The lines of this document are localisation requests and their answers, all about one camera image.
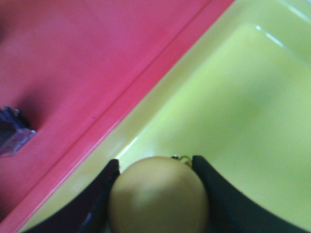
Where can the yellow plastic tray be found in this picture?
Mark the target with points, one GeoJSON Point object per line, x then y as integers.
{"type": "Point", "coordinates": [240, 97]}

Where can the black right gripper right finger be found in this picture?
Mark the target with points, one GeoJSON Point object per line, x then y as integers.
{"type": "Point", "coordinates": [230, 211]}

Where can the red plastic tray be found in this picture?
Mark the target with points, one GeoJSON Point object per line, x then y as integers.
{"type": "Point", "coordinates": [75, 68]}

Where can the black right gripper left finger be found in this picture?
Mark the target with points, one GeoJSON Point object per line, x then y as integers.
{"type": "Point", "coordinates": [86, 213]}

